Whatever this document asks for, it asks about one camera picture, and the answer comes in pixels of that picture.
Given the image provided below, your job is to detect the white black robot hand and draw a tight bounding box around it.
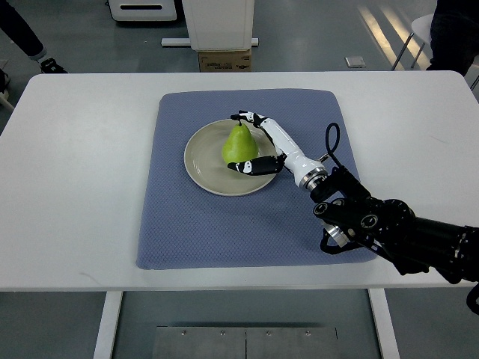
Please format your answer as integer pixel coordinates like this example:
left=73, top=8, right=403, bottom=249
left=228, top=111, right=328, bottom=191

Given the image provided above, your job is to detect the green pear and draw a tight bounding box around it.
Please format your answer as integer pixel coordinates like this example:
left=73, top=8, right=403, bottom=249
left=222, top=121, right=259, bottom=165

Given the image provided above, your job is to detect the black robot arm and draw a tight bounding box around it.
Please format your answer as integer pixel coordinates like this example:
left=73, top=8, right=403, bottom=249
left=305, top=166, right=478, bottom=284

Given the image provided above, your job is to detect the beige round plate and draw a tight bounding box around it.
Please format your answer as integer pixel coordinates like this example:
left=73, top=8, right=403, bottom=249
left=184, top=119, right=275, bottom=197

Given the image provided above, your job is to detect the small grey floor plate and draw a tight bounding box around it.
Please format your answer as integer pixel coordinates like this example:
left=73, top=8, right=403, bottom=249
left=344, top=56, right=366, bottom=68

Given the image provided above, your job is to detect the blue textured mat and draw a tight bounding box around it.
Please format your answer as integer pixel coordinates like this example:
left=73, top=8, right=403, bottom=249
left=136, top=89, right=374, bottom=270

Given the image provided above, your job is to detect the cardboard box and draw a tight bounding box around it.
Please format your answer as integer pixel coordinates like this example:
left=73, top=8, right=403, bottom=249
left=198, top=49, right=252, bottom=73

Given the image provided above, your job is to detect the white table leg right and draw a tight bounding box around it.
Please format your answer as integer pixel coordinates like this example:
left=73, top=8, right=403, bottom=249
left=367, top=289, right=400, bottom=359

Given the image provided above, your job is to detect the white table leg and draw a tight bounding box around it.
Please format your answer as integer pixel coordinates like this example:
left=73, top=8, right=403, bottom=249
left=367, top=289, right=400, bottom=359
left=93, top=291, right=123, bottom=359

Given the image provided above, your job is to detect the white cabinet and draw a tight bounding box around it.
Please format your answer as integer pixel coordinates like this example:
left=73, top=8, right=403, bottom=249
left=182, top=0, right=254, bottom=52

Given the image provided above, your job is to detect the white chair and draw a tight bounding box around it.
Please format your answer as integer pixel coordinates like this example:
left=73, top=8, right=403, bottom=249
left=391, top=14, right=433, bottom=71

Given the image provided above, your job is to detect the white floor bar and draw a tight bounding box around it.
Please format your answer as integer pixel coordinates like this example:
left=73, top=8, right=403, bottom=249
left=161, top=37, right=260, bottom=48

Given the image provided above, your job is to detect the person in dark clothes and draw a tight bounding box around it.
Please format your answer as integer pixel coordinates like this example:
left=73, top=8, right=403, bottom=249
left=427, top=0, right=478, bottom=76

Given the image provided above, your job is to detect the white machine with slot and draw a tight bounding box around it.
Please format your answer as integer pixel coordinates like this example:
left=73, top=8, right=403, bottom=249
left=108, top=0, right=177, bottom=22

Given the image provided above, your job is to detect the white table leg left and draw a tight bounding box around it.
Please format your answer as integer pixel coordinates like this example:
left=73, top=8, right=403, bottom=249
left=93, top=291, right=123, bottom=359

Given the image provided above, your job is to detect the person in dark trousers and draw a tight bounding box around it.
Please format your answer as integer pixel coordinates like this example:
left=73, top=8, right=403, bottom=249
left=1, top=1, right=67, bottom=73

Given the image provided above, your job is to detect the black looped cable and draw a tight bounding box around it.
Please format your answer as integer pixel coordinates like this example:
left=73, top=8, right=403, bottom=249
left=317, top=122, right=351, bottom=171

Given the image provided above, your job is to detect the grey metal base plate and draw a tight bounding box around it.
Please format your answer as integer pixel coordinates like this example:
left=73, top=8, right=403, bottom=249
left=150, top=325, right=382, bottom=359

